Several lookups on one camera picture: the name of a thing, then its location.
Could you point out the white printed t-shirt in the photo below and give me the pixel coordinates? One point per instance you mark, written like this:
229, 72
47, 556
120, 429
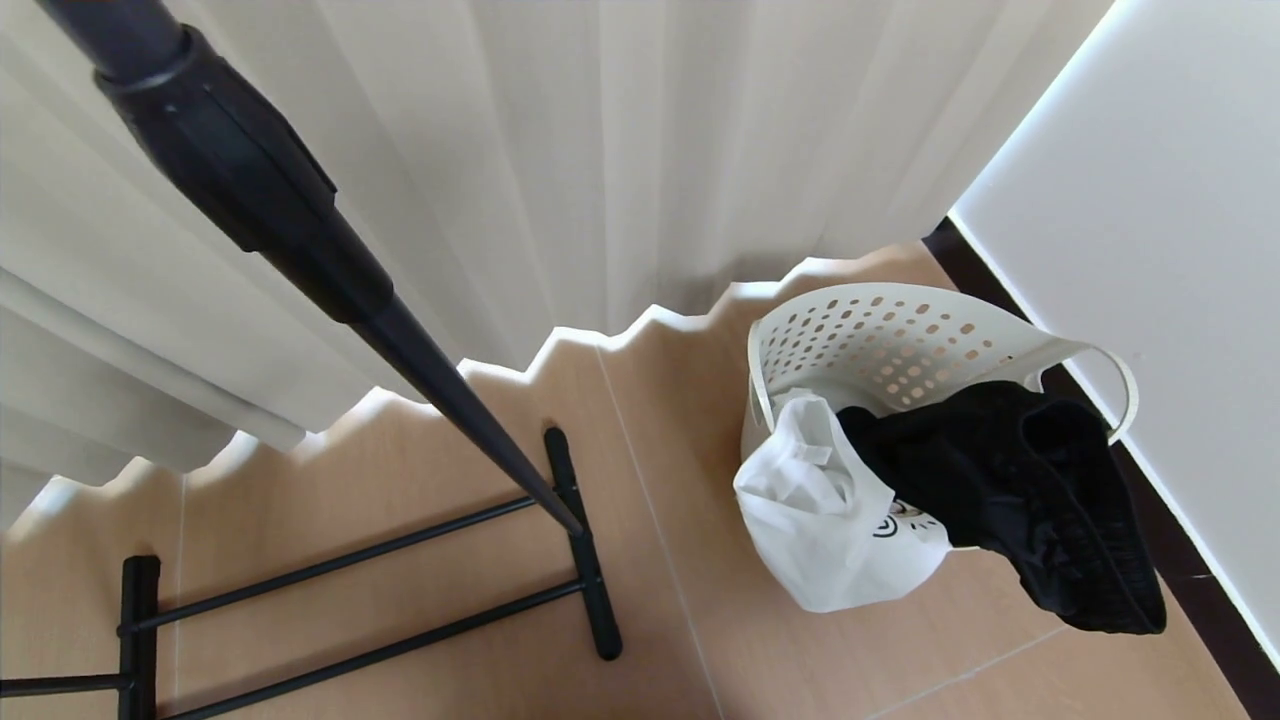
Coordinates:
820, 530

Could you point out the black shorts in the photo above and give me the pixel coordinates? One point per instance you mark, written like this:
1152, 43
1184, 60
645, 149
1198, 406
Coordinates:
1010, 470

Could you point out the white laundry basket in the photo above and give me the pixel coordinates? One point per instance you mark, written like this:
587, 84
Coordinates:
900, 340

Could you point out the black clothes rack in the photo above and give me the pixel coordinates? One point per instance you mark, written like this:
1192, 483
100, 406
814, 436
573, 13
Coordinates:
230, 150

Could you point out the beige curtain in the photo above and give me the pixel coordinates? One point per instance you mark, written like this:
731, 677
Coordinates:
600, 150

